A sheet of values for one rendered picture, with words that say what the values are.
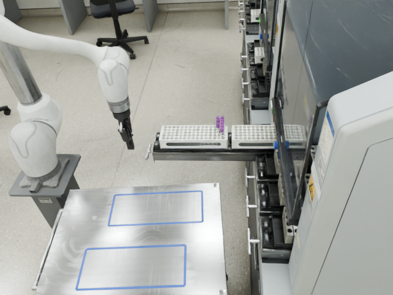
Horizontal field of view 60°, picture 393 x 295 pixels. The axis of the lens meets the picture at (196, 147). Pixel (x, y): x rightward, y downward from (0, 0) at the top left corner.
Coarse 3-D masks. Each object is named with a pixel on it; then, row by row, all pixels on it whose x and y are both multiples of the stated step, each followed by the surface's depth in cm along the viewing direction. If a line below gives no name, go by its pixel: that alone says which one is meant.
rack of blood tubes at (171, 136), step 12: (168, 132) 153; (180, 132) 152; (192, 132) 151; (204, 132) 150; (216, 132) 150; (168, 144) 154; (180, 144) 154; (192, 144) 153; (204, 144) 150; (216, 144) 150
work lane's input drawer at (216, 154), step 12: (228, 132) 156; (156, 144) 154; (228, 144) 151; (156, 156) 153; (168, 156) 152; (180, 156) 152; (192, 156) 151; (204, 156) 151; (216, 156) 150; (228, 156) 150; (240, 156) 149; (252, 156) 149
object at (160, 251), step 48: (96, 192) 135; (144, 192) 134; (192, 192) 132; (96, 240) 119; (144, 240) 118; (192, 240) 117; (48, 288) 108; (96, 288) 107; (144, 288) 106; (192, 288) 105
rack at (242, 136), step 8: (232, 128) 151; (240, 128) 150; (248, 128) 150; (256, 128) 150; (264, 128) 149; (272, 128) 149; (232, 136) 147; (240, 136) 147; (248, 136) 146; (256, 136) 146; (264, 136) 146; (272, 136) 145; (232, 144) 147; (240, 144) 151; (248, 144) 151; (256, 144) 151; (264, 144) 150; (272, 144) 150
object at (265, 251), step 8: (264, 224) 120; (248, 232) 125; (264, 232) 118; (272, 232) 119; (248, 240) 123; (256, 240) 123; (264, 240) 116; (272, 240) 117; (248, 248) 121; (264, 248) 115; (272, 248) 115; (280, 248) 115; (288, 248) 114; (264, 256) 117; (272, 256) 117; (280, 256) 116; (288, 256) 116
